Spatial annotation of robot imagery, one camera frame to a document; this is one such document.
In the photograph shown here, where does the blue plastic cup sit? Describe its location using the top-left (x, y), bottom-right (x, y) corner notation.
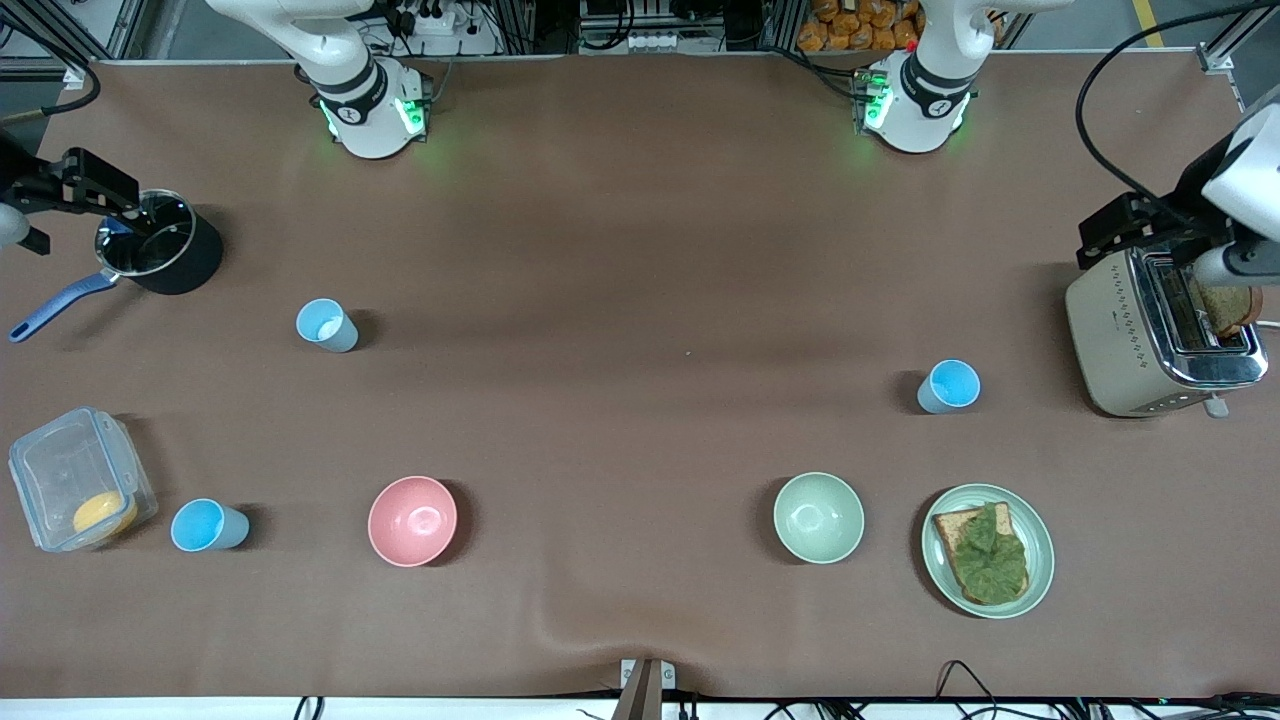
top-left (170, 498), bottom-right (251, 553)
top-left (917, 359), bottom-right (982, 415)

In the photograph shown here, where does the blue cup pale inside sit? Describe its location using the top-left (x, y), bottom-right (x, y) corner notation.
top-left (295, 298), bottom-right (359, 353)

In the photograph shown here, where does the dark bread slice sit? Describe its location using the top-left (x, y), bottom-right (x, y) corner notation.
top-left (1190, 282), bottom-right (1263, 339)

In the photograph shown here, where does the beige chrome toaster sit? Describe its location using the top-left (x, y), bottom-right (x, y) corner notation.
top-left (1064, 245), bottom-right (1271, 419)

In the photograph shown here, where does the clear plastic container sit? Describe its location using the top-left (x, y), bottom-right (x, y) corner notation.
top-left (8, 405), bottom-right (159, 553)

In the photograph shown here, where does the yellow round food piece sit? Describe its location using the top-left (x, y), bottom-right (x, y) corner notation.
top-left (72, 490), bottom-right (139, 538)

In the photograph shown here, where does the pale green plate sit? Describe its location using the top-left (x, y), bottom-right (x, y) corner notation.
top-left (921, 483), bottom-right (1056, 620)

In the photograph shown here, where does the bag of orange buns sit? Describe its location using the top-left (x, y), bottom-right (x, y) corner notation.
top-left (797, 0), bottom-right (926, 53)

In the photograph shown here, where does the brown bread slice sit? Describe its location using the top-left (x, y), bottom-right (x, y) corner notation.
top-left (932, 502), bottom-right (1031, 606)

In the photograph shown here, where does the green lettuce leaf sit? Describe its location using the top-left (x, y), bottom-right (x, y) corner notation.
top-left (948, 503), bottom-right (1030, 604)

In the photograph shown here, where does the white power strip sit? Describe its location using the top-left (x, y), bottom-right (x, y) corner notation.
top-left (395, 5), bottom-right (456, 36)

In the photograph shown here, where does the pale green bowl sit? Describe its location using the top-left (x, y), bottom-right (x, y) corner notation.
top-left (773, 471), bottom-right (866, 565)

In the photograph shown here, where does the pink bowl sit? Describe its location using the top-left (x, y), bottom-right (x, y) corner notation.
top-left (367, 475), bottom-right (459, 568)

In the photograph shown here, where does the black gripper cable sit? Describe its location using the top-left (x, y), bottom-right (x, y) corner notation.
top-left (0, 60), bottom-right (103, 123)
top-left (1076, 0), bottom-right (1280, 216)

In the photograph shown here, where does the black pot blue handle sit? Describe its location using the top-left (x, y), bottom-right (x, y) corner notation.
top-left (8, 188), bottom-right (224, 344)

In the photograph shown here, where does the black looped floor cable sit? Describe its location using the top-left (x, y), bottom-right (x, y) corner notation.
top-left (935, 660), bottom-right (1011, 719)

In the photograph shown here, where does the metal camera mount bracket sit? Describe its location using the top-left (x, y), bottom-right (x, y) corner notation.
top-left (620, 658), bottom-right (676, 720)

